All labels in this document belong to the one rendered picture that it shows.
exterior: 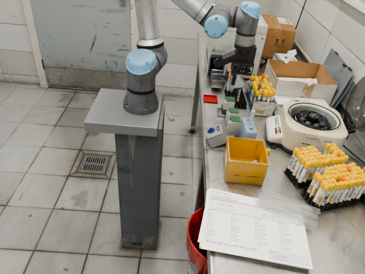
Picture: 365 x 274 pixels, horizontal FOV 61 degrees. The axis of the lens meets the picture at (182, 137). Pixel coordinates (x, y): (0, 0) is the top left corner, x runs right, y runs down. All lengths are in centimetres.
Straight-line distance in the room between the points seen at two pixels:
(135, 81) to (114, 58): 193
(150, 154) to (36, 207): 107
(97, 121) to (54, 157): 134
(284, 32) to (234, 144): 114
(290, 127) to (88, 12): 227
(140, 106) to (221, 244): 65
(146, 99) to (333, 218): 79
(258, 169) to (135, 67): 59
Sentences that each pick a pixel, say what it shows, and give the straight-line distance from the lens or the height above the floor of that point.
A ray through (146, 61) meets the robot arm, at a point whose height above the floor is 114.
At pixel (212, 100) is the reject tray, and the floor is 88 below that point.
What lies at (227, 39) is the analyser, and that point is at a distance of 168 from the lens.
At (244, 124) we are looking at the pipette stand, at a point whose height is 97.
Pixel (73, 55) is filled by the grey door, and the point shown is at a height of 38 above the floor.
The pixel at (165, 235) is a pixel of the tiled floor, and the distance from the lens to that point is 199.
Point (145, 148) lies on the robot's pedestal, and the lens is 135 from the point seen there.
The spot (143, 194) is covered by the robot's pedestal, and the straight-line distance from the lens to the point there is 156.
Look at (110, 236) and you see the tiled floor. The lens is 199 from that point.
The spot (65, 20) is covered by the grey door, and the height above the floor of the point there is 71.
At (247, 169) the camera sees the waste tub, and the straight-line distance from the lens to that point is 104.
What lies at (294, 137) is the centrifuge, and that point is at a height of 96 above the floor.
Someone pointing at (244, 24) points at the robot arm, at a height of 129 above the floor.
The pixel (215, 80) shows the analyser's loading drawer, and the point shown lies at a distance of 158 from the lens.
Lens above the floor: 162
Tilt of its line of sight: 37 degrees down
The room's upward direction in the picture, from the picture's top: 6 degrees clockwise
